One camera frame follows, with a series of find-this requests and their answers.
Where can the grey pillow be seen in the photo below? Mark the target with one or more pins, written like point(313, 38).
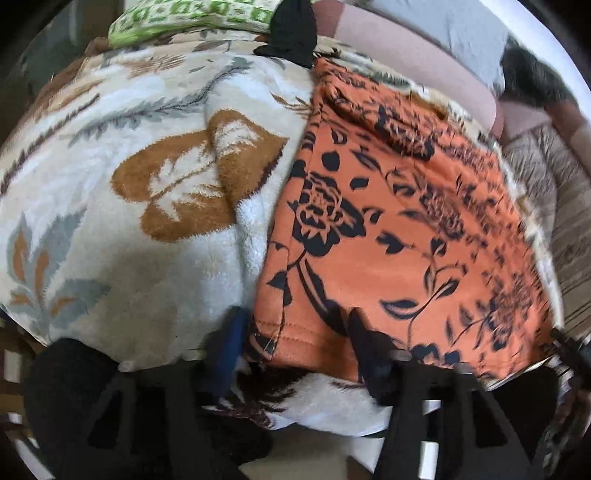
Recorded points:
point(452, 32)

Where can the brown striped quilt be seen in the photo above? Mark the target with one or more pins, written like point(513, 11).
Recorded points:
point(568, 221)

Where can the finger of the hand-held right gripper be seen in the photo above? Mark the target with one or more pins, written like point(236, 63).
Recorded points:
point(575, 355)

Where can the black cloth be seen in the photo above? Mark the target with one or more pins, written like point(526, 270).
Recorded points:
point(293, 32)

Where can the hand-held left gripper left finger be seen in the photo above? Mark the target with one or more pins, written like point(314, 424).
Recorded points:
point(233, 339)

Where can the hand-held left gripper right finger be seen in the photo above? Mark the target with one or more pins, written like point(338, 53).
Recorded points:
point(364, 344)

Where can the orange black floral garment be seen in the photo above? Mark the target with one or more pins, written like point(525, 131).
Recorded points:
point(392, 240)

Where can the leaf print fleece blanket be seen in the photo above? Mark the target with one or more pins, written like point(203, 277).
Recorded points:
point(115, 258)

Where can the green patterned pillow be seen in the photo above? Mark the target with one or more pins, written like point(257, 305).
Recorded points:
point(184, 16)

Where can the dark grey furry cushion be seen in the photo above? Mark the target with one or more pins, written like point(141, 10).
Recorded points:
point(531, 78)

